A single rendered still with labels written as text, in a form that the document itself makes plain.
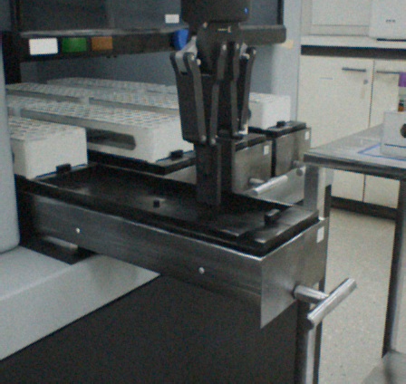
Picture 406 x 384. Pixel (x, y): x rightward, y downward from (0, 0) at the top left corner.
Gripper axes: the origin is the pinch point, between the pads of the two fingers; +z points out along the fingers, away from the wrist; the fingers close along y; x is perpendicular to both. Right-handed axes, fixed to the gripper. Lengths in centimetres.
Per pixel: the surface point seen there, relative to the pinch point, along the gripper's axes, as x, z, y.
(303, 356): 1.2, 36.6, -23.3
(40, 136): -22.7, -2.4, 6.8
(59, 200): -14.7, 3.6, 10.9
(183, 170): -11.4, 3.7, -8.2
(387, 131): 9.8, -1.0, -29.0
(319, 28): -124, -9, -286
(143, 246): -1.1, 5.9, 11.3
